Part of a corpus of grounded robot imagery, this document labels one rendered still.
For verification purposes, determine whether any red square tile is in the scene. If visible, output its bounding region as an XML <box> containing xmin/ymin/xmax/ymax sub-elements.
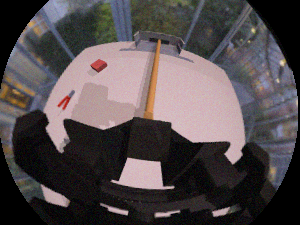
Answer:
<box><xmin>90</xmin><ymin>59</ymin><xmax>108</xmax><ymax>74</ymax></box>

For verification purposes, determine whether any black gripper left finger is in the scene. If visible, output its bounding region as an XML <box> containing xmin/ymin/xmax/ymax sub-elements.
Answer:
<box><xmin>64</xmin><ymin>117</ymin><xmax>131</xmax><ymax>181</ymax></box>

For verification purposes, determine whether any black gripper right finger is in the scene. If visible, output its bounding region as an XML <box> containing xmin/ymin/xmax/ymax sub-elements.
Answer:
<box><xmin>159</xmin><ymin>128</ymin><xmax>231</xmax><ymax>186</ymax></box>

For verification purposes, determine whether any orange-brown long pole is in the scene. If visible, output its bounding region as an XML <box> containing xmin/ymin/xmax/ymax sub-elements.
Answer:
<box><xmin>126</xmin><ymin>38</ymin><xmax>171</xmax><ymax>162</ymax></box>

